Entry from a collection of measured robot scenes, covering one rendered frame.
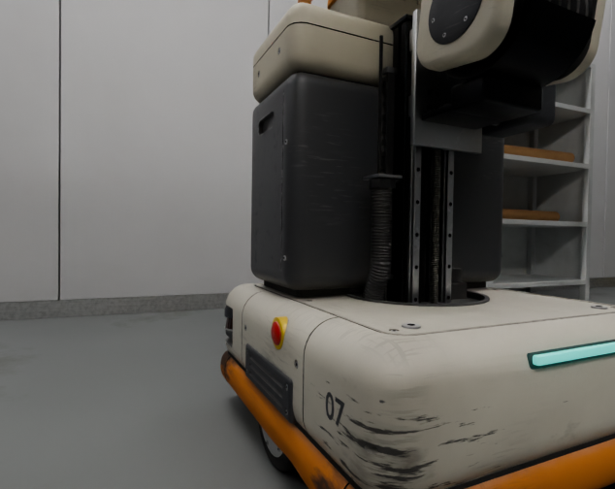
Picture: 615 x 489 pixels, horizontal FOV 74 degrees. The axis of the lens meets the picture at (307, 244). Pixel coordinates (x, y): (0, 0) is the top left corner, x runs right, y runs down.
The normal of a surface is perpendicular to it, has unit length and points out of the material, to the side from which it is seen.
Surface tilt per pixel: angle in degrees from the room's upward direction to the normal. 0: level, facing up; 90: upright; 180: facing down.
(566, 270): 90
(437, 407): 90
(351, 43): 90
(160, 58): 90
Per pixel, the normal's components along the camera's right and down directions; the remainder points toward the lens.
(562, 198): -0.92, 0.00
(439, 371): 0.38, -0.45
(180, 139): 0.39, 0.03
